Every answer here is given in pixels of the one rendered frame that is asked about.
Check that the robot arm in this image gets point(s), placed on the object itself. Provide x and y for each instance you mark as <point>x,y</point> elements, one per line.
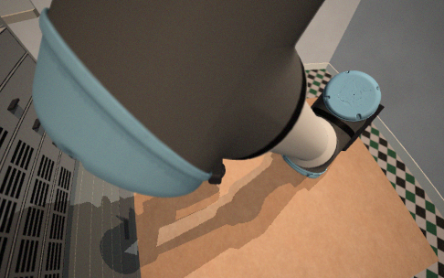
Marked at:
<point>150,94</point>

